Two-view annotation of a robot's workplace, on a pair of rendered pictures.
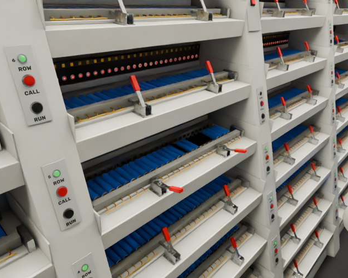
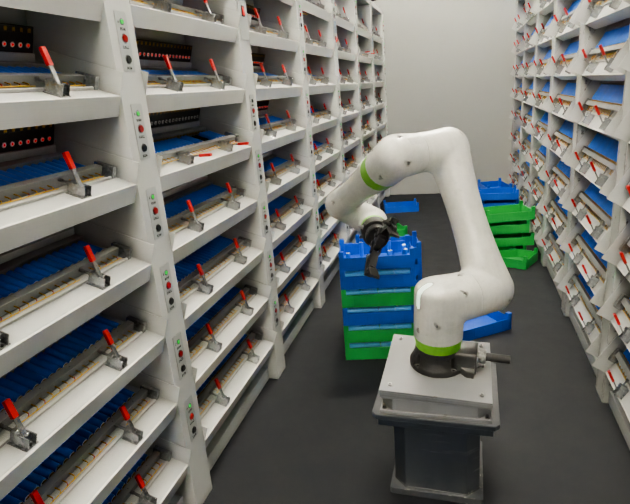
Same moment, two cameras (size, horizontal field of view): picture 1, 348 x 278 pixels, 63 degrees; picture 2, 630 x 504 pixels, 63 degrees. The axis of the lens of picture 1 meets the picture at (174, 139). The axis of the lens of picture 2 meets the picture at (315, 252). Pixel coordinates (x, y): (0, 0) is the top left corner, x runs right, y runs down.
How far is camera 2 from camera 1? 0.94 m
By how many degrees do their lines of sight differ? 30
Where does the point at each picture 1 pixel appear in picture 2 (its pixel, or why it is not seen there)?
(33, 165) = (126, 102)
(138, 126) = (176, 97)
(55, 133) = (136, 83)
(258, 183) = (253, 190)
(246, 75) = (239, 80)
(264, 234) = (260, 244)
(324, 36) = (298, 63)
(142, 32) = (176, 20)
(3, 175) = (112, 102)
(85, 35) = (147, 13)
